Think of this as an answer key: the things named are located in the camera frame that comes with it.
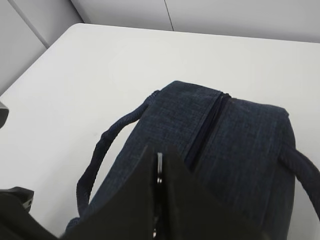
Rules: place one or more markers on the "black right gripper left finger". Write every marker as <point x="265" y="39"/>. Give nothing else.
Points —
<point x="129" y="214"/>

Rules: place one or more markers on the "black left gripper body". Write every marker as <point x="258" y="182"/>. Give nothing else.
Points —
<point x="16" y="223"/>

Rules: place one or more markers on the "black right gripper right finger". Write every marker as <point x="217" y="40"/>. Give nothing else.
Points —
<point x="191" y="212"/>

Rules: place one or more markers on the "dark navy lunch bag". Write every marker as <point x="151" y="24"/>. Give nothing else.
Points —
<point x="242" y="152"/>

